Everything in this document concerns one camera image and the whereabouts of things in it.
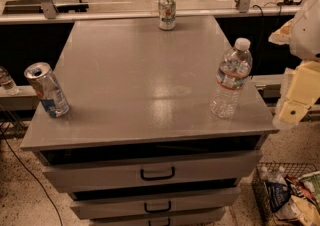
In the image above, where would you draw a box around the clear plastic water bottle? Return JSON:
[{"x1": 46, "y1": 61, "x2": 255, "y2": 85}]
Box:
[{"x1": 210, "y1": 38, "x2": 253, "y2": 118}]

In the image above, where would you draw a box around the white green soda can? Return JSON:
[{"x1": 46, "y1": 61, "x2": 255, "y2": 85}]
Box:
[{"x1": 158, "y1": 0, "x2": 176, "y2": 30}]

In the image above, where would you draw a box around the middle grey drawer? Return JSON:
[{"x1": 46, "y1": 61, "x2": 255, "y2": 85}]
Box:
[{"x1": 71, "y1": 187, "x2": 240, "y2": 220}]

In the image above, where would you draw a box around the grey drawer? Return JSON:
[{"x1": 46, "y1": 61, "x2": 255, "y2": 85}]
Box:
[
  {"x1": 43, "y1": 150, "x2": 262, "y2": 193},
  {"x1": 90, "y1": 207, "x2": 225, "y2": 226},
  {"x1": 71, "y1": 187, "x2": 240, "y2": 220}
]

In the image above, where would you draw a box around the wire mesh basket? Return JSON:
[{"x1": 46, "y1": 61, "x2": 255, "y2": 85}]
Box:
[{"x1": 252, "y1": 162, "x2": 320, "y2": 226}]

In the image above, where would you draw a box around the black floor cable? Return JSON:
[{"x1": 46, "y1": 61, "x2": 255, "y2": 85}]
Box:
[{"x1": 0, "y1": 129, "x2": 64, "y2": 226}]

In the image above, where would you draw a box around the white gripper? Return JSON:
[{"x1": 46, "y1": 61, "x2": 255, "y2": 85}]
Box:
[{"x1": 272, "y1": 60, "x2": 320, "y2": 130}]

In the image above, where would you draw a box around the snack bag in basket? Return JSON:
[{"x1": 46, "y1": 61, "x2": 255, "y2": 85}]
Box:
[{"x1": 274, "y1": 171, "x2": 320, "y2": 226}]

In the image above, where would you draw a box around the bottle on left ledge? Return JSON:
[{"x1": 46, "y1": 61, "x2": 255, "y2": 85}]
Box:
[{"x1": 0, "y1": 66, "x2": 19, "y2": 95}]

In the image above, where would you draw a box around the silver blue soda can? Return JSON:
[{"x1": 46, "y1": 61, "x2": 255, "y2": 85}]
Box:
[{"x1": 24, "y1": 62, "x2": 69, "y2": 118}]

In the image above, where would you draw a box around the bottom grey drawer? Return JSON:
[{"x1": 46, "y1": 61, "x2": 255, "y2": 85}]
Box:
[{"x1": 90, "y1": 207, "x2": 225, "y2": 226}]

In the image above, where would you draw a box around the grey drawer cabinet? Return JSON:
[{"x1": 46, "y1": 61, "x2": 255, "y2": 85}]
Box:
[{"x1": 20, "y1": 15, "x2": 280, "y2": 226}]

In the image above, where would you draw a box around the top grey drawer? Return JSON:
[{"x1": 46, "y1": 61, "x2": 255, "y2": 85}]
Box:
[{"x1": 43, "y1": 150, "x2": 262, "y2": 193}]

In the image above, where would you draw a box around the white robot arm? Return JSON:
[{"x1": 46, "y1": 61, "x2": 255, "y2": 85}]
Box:
[{"x1": 268, "y1": 0, "x2": 320, "y2": 130}]

